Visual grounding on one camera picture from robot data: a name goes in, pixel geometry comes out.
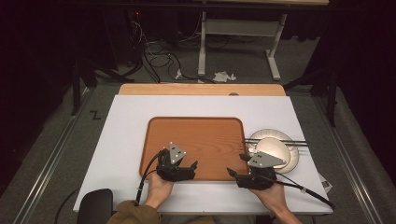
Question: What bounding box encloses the bundle of floor cables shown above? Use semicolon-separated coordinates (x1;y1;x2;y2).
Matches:
129;11;217;85

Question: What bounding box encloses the white desk frame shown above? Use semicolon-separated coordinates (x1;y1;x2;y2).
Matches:
197;10;289;82

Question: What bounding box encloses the left hand-held gripper cable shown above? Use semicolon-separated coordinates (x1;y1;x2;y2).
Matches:
135;149;165;203

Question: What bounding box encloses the person's left hand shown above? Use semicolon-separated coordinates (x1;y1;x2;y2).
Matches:
144;173;175;210

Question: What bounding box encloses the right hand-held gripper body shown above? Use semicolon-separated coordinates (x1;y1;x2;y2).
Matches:
236;150;287;191

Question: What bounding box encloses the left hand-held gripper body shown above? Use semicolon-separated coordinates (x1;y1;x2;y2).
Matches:
156;142;192;183

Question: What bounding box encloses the black metal stand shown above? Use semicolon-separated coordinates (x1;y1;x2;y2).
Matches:
70;58;135;117
282;67;340;129

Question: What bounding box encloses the person's right hand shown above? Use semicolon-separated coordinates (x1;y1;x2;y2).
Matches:
249;182;290;217

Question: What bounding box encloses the hand-held gripper cable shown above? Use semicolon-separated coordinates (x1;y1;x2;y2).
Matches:
270;172;336;210
135;149;165;203

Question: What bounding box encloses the right hand-held gripper cable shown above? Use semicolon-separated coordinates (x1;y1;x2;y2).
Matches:
270;172;336;210

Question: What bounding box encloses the aluminium floor rail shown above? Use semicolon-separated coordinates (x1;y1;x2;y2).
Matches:
12;87;92;224
312;95;383;224

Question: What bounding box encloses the thin black floor cable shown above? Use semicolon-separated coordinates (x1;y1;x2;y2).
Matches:
53;188;79;224

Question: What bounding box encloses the crumpled white paper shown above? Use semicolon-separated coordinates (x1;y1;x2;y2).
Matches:
212;70;237;84

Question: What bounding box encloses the large white plate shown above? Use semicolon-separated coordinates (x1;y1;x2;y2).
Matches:
247;128;300;175

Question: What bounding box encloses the metal chopstick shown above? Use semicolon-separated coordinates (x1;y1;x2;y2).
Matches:
244;141;310;147
243;138;308;144

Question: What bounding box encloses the brown wooden tray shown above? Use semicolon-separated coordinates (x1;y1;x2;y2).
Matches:
138;116;250;182

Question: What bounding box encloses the small white dish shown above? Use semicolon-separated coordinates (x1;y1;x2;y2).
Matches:
254;136;291;166

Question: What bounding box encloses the white table board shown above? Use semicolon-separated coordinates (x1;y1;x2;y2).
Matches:
72;94;334;217

